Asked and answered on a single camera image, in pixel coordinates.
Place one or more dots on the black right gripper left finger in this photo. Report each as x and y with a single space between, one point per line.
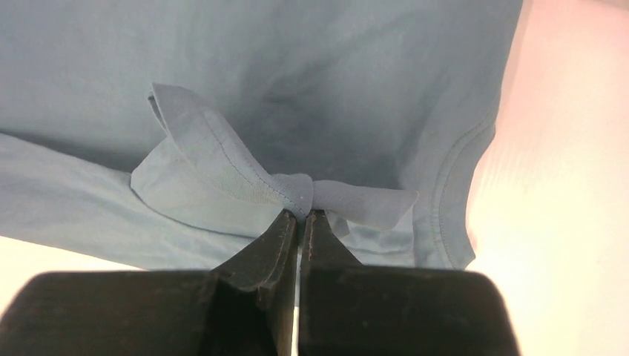
245 306

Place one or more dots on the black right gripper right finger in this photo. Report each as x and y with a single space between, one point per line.
348 308

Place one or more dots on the blue-grey t-shirt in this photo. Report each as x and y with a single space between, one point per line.
170 134

